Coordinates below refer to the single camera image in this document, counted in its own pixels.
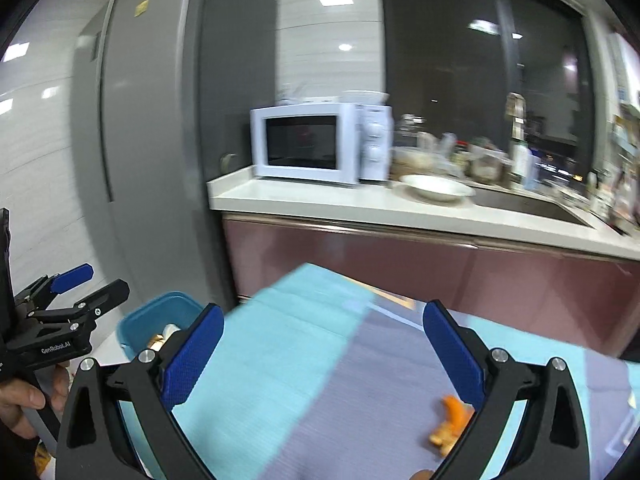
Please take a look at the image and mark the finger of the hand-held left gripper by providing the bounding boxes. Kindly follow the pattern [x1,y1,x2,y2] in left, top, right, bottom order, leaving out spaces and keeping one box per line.
[15,262,96,311]
[27,278,131,335]

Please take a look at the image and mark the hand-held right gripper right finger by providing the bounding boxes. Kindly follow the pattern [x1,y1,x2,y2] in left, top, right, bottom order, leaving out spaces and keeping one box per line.
[422,300,593,480]

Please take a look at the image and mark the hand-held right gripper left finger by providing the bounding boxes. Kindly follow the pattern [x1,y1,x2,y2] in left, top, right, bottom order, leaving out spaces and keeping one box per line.
[57,302,226,480]

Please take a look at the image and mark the blue plastic bin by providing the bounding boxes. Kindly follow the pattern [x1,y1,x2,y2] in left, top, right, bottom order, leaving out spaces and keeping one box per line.
[116,291,203,361]

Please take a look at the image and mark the person's left hand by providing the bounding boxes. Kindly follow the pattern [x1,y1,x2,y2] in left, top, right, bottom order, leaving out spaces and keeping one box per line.
[0,364,72,441]

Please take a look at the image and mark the maroon kitchen cabinet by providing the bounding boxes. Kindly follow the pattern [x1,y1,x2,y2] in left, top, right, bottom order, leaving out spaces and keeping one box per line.
[222,212,640,361]

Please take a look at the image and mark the teal and purple cloth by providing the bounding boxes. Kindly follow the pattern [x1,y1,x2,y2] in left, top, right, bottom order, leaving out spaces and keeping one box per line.
[120,262,636,480]

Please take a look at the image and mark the grey refrigerator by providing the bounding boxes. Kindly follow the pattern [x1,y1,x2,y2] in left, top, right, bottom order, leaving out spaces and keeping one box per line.
[70,0,278,306]

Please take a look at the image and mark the steel kitchen sink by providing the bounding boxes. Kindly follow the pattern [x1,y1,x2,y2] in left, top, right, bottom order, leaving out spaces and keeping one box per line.
[474,187,597,229]

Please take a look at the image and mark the white bowl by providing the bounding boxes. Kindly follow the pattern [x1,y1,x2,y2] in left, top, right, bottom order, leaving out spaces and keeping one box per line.
[398,174,476,202]

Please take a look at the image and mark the cluster of kitchen jars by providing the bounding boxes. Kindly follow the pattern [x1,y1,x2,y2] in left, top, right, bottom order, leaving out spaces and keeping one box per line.
[392,115,512,184]

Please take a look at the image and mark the beige kitchen countertop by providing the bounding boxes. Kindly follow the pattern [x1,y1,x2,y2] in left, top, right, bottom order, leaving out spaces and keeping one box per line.
[207,170,640,262]

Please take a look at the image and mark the white microwave oven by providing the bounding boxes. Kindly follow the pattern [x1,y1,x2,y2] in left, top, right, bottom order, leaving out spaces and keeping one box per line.
[250,102,393,186]

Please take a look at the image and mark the white dish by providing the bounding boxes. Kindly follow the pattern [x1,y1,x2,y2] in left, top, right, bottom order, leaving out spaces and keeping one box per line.
[342,90,391,105]

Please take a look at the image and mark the cluttered kitchen rack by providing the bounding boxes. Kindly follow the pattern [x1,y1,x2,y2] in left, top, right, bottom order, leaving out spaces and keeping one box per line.
[590,32,640,237]

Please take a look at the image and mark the dark window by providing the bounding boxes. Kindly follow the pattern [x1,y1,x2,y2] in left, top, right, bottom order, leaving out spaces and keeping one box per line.
[382,0,599,191]

